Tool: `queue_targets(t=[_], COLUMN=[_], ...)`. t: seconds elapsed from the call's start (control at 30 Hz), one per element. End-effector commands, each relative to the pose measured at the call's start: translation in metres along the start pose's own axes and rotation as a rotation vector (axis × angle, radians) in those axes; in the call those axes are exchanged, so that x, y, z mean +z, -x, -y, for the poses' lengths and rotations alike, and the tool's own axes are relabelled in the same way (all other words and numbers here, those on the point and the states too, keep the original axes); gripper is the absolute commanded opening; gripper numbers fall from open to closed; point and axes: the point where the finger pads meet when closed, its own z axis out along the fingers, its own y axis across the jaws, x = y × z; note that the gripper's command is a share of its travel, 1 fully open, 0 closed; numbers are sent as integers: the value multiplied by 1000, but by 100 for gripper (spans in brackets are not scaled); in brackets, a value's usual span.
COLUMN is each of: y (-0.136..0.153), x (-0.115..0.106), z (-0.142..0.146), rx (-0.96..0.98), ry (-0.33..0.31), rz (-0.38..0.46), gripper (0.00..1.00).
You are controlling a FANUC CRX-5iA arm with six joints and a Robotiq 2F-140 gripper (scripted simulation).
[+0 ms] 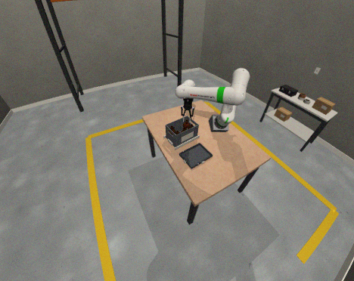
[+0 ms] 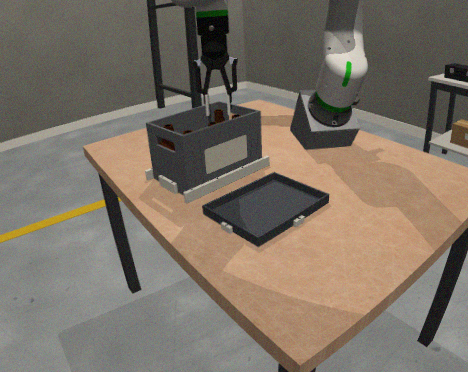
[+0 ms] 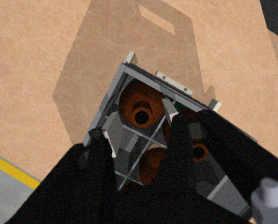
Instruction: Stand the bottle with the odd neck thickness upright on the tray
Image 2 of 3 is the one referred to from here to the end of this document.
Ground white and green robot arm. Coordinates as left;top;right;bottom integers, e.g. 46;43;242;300
171;0;368;127

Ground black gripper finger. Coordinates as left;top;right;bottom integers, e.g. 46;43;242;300
193;59;212;116
217;57;238;115

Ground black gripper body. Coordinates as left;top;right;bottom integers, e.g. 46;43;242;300
201;34;229;70

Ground grey divided crate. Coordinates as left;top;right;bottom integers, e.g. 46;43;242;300
146;101;262;196

